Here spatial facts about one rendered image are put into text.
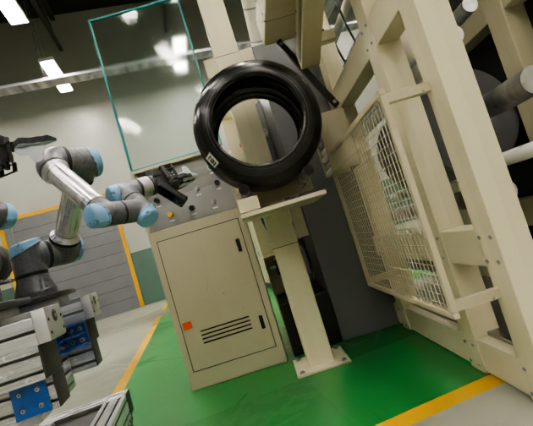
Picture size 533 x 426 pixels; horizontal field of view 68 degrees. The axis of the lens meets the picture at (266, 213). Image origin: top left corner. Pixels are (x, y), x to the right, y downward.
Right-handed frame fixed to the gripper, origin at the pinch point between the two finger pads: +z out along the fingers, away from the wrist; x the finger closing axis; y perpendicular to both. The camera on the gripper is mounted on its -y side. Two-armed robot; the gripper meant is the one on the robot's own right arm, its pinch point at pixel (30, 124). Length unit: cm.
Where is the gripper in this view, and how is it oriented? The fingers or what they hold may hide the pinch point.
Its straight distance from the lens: 103.3
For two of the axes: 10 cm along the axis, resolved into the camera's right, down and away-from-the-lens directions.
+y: 2.6, 9.5, -2.0
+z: 9.3, -3.0, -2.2
